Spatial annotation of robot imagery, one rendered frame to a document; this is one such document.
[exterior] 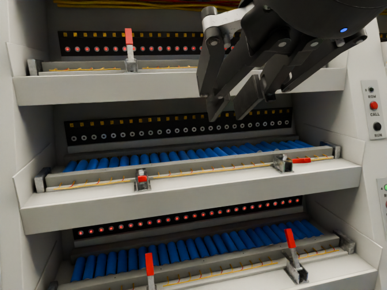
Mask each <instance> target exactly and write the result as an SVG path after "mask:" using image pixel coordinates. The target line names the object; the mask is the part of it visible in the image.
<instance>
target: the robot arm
mask: <svg viewBox="0 0 387 290"><path fill-rule="evenodd" d="M386 8H387V0H241V2H240V4H239V6H238V9H234V10H231V11H228V12H225V13H221V14H218V12H217V9H216V8H215V7H213V6H207V7H205V8H203V9H202V11H201V12H200V15H201V19H202V26H203V33H204V38H203V44H202V49H201V53H200V58H199V63H198V69H197V72H196V78H197V83H198V90H199V96H200V97H205V98H206V105H207V112H208V119H209V122H214V121H216V119H217V118H218V117H219V115H220V114H221V113H222V111H223V110H224V109H225V108H226V106H227V105H228V103H229V102H230V101H231V98H230V91H231V90H232V89H233V88H234V87H235V86H236V85H237V84H238V83H239V82H240V81H241V80H242V79H243V78H244V77H246V76H247V75H248V74H249V73H250V71H251V70H252V69H254V68H255V67H262V66H263V65H264V64H265V63H266V62H267V63H266V65H265V66H264V68H263V70H262V72H261V74H260V80H259V75H258V74H253V75H252V76H251V77H250V78H249V79H248V81H247V82H246V84H245V85H244V86H243V87H242V89H241V90H240V91H239V92H238V94H237V95H236V96H235V98H234V99H233V105H234V111H235V115H236V120H242V119H243V118H244V117H245V116H246V115H247V114H248V113H249V112H250V111H251V110H252V109H253V108H254V107H255V106H256V105H257V104H258V103H259V102H261V101H262V100H263V99H264V98H265V102H272V101H275V100H276V97H275V92H276V91H277V90H280V89H281V91H282V93H288V92H290V91H292V90H293V89H294V88H296V87H297V86H298V85H300V84H301V83H302V82H303V81H305V80H306V79H308V78H309V77H310V76H312V75H313V74H314V73H316V72H317V71H318V70H319V69H321V68H322V67H324V66H325V65H326V64H328V63H329V62H330V61H331V60H333V59H334V58H335V57H337V56H338V55H340V54H341V53H342V52H344V51H346V50H348V49H350V48H352V47H354V46H356V45H358V44H359V43H361V42H363V41H365V40H366V39H367V37H368V36H367V33H366V30H365V26H366V25H367V24H369V23H370V22H371V21H372V20H374V19H375V18H376V17H377V16H378V15H379V14H380V13H382V12H383V11H384V10H385V9H386ZM241 28H242V31H241V35H240V39H239V41H238V42H237V44H236V45H235V46H234V48H233V49H232V50H231V51H230V53H229V54H228V56H227V57H226V58H225V59H224V57H225V48H229V47H230V46H231V42H230V40H231V39H232V38H233V36H234V33H235V32H236V31H237V30H239V29H241ZM223 59H224V60H223ZM290 72H291V74H292V77H291V79H290V74H289V73H290Z"/></svg>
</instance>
